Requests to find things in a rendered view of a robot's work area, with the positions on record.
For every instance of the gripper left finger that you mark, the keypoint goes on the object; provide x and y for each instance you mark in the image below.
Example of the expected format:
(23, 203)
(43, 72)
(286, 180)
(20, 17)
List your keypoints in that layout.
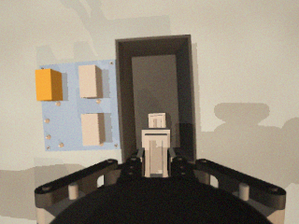
(52, 198)

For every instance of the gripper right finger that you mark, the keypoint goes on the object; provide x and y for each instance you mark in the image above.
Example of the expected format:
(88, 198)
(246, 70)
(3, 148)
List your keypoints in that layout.
(267, 198)

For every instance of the orange block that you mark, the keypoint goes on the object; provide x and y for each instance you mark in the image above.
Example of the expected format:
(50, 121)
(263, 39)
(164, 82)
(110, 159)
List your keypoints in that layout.
(49, 85)

